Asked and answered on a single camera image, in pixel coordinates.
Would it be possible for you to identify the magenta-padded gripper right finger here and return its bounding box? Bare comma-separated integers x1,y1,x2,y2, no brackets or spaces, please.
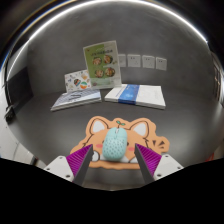
133,143,185,186

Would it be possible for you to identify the white book with blue stripe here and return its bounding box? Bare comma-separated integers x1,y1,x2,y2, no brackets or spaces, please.
104,83,167,110

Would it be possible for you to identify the light blue perforated computer mouse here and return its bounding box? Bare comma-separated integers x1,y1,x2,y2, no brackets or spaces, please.
101,126,129,163

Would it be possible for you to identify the small white illustrated card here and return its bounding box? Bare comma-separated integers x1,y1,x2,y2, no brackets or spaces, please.
64,69,92,93

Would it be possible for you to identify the grey patterned booklet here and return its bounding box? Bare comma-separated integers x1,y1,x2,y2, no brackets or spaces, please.
50,88,103,112

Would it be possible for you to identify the white wall socket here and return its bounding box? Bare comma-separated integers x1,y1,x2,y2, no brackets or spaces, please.
142,54,156,70
118,53,128,68
155,56,168,72
127,54,142,69

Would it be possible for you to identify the green food flyer stand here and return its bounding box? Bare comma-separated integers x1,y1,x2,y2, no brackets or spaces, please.
82,40,123,90

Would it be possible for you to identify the orange cat-shaped mouse pad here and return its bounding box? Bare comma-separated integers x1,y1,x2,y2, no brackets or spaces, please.
69,115,171,171

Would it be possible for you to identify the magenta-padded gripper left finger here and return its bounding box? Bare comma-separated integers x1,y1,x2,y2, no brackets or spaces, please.
43,143,95,187

